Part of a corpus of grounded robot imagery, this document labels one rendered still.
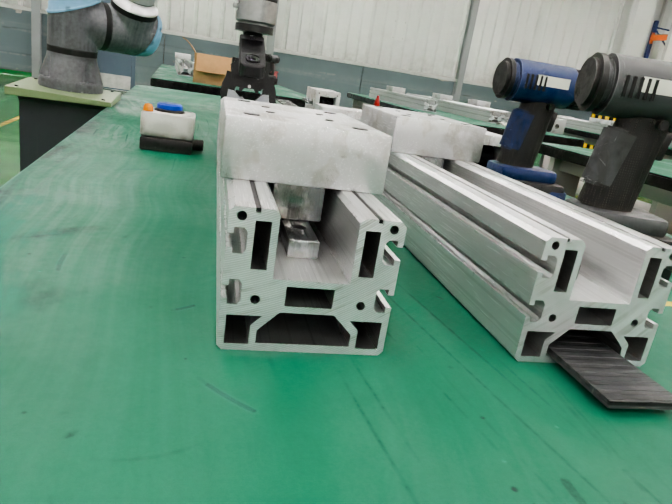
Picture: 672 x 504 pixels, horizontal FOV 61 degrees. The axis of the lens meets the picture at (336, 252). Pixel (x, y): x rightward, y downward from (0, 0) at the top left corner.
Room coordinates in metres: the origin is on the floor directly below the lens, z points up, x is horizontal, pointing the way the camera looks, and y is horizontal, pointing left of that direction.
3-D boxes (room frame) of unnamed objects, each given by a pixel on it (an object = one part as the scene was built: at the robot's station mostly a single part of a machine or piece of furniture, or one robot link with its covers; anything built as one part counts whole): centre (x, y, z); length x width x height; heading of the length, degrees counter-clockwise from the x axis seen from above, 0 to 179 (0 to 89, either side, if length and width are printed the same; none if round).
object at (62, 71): (1.48, 0.74, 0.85); 0.15 x 0.15 x 0.10
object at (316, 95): (2.10, 0.14, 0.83); 0.11 x 0.10 x 0.10; 106
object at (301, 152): (0.45, 0.05, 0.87); 0.16 x 0.11 x 0.07; 14
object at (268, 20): (1.13, 0.22, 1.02); 0.08 x 0.08 x 0.05
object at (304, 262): (0.69, 0.11, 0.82); 0.80 x 0.10 x 0.09; 14
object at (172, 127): (0.93, 0.29, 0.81); 0.10 x 0.08 x 0.06; 104
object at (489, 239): (0.74, -0.08, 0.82); 0.80 x 0.10 x 0.09; 14
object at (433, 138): (0.74, -0.08, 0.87); 0.16 x 0.11 x 0.07; 14
